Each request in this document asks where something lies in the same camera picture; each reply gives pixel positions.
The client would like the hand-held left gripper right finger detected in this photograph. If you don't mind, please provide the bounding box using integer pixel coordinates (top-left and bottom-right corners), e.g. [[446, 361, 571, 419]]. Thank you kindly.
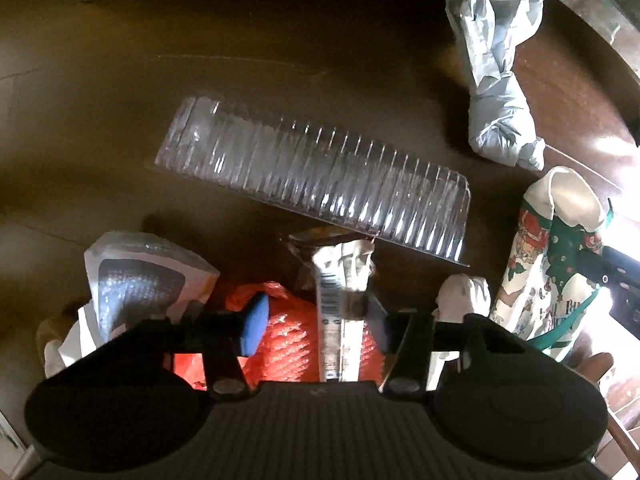
[[365, 294, 531, 397]]

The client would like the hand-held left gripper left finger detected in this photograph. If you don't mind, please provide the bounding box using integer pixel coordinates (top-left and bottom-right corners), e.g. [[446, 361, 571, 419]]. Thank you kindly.
[[132, 292, 273, 402]]

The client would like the orange mesh bag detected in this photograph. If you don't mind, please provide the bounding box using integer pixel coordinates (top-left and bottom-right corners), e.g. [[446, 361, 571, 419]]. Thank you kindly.
[[172, 281, 383, 392]]

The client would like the white barcode wrapper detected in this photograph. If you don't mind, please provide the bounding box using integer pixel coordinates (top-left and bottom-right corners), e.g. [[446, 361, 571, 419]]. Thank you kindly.
[[287, 237, 377, 383]]

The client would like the crumpled white tissue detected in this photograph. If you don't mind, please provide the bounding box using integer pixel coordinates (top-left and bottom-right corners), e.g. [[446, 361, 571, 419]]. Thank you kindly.
[[434, 274, 493, 361]]

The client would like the white bubble mailer package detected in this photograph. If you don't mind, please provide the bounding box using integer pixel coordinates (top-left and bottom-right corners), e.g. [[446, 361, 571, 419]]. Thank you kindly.
[[44, 230, 221, 378]]

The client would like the clear ribbed plastic tray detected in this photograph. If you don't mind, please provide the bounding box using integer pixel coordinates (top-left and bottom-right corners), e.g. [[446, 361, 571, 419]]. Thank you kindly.
[[152, 95, 473, 267]]

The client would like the crumpled white paper bag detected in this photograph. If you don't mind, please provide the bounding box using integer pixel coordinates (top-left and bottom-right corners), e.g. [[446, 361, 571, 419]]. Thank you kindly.
[[445, 0, 547, 171]]

